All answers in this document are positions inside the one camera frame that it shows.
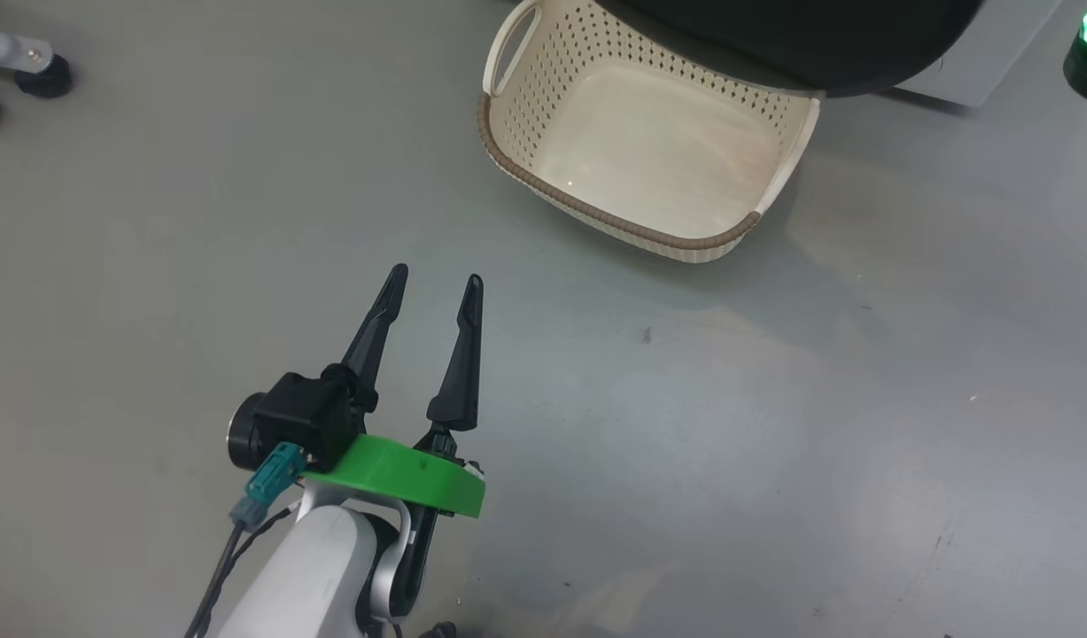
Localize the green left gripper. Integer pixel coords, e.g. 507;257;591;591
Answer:
304;263;487;520

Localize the round glass washing machine door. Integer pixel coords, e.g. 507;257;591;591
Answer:
596;0;987;99

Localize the cream perforated laundry basket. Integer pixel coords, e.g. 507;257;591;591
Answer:
478;0;824;265

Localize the white washing machine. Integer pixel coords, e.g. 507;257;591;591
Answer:
897;0;1065;110

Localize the grey leg with black caster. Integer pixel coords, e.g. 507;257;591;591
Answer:
0;25;74;99

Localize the teal cable connector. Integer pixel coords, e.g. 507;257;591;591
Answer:
229;441;307;529

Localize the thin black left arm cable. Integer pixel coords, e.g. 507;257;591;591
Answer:
184;503;305;638

